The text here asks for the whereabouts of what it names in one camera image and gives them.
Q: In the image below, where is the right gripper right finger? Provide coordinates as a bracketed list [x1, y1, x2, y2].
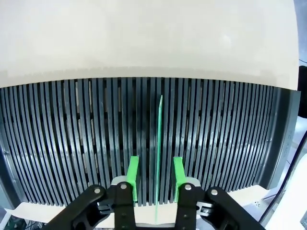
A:
[173, 157, 264, 230]

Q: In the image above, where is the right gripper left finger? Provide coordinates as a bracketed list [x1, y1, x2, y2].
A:
[43, 155, 140, 230]

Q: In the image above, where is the green circuit board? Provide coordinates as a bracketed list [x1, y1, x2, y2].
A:
[153, 94, 165, 225]

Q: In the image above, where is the black slotted board rack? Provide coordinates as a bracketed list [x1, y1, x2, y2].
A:
[0, 76, 302, 212]

